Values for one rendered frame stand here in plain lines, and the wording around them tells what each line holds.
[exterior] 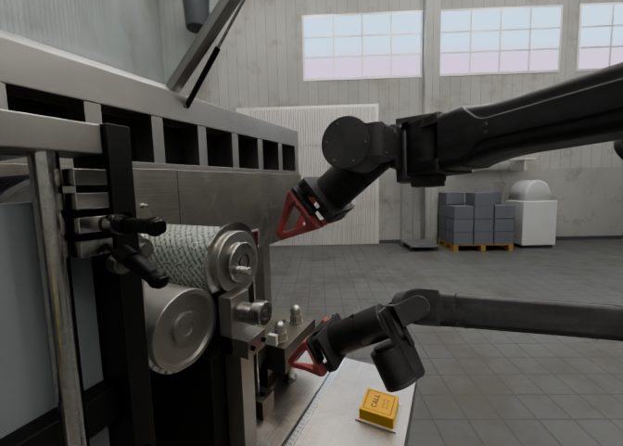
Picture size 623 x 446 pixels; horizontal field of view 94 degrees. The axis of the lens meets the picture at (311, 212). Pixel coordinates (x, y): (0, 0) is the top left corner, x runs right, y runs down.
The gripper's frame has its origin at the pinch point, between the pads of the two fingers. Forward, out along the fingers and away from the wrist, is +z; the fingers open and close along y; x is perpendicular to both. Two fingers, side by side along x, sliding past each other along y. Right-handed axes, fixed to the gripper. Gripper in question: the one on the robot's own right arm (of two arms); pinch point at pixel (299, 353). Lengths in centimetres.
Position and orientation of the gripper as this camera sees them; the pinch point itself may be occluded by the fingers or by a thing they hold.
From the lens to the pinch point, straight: 63.9
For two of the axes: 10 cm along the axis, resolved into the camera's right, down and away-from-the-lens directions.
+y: 4.3, -1.0, 9.0
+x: -4.9, -8.6, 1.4
